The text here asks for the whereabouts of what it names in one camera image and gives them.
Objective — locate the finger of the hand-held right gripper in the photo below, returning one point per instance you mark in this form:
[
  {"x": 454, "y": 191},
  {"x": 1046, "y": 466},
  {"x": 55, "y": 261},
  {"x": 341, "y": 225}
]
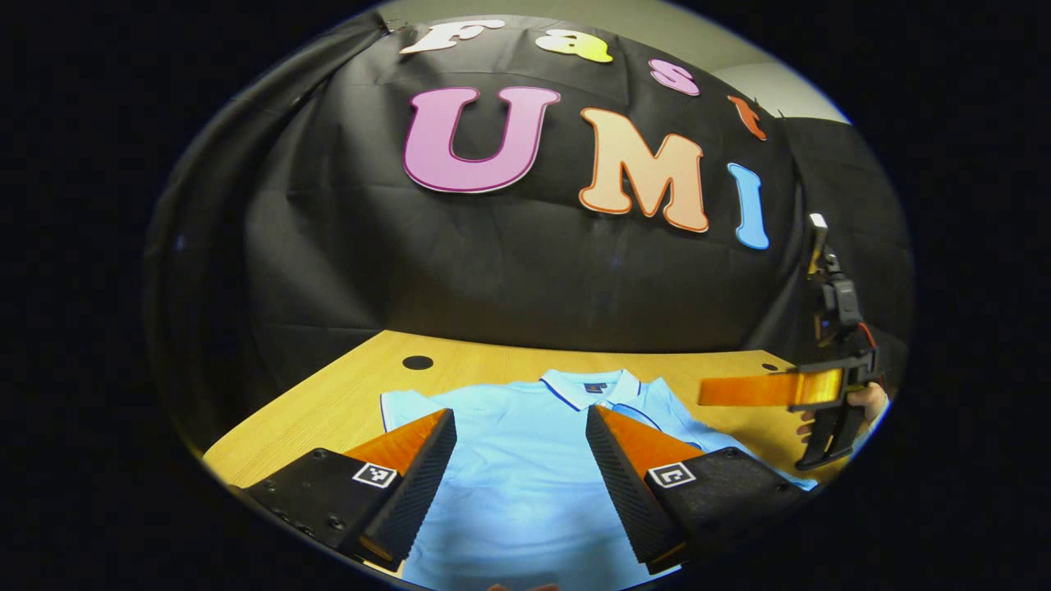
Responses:
[{"x": 755, "y": 389}]

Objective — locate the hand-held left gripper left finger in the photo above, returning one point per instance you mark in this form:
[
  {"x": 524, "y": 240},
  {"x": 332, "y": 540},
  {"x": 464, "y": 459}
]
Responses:
[{"x": 423, "y": 484}]

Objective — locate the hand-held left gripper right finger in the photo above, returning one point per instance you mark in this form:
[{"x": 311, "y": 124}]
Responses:
[{"x": 624, "y": 484}]

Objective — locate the light blue T-shirt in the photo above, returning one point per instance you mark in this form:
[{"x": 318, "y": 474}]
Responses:
[{"x": 525, "y": 484}]

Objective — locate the black backdrop cloth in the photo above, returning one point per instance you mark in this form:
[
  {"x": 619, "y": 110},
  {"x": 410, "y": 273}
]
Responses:
[{"x": 509, "y": 271}]

